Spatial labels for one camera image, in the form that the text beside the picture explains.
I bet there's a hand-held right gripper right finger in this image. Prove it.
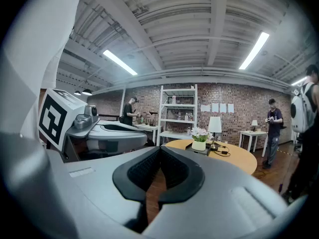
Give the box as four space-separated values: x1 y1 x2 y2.
142 145 288 239

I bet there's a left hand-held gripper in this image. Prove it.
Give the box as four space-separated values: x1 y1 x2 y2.
38 88 149 163

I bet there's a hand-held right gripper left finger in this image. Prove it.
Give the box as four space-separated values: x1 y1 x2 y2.
47 145 163 239

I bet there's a dark square tray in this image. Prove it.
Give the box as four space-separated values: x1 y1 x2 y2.
185 142 212 156

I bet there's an artificial pink flower plant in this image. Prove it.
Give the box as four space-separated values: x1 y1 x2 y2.
190 126 211 151

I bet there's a person's left forearm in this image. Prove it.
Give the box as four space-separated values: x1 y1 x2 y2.
38 88 47 112

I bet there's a white long table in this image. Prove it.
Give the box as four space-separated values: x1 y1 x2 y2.
133 123 162 146

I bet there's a white metal shelf rack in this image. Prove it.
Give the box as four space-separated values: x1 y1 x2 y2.
158 84 198 145

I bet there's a ceiling light strip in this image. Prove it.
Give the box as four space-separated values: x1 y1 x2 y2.
102 49 139 76
239 31 271 70
291 76 308 87

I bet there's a white square table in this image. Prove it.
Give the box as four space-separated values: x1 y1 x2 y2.
239 130 269 158

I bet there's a white shade table lamp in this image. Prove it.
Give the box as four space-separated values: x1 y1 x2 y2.
207 116 222 151

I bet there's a black lamp cable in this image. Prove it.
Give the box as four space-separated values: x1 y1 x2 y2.
211 143 231 158

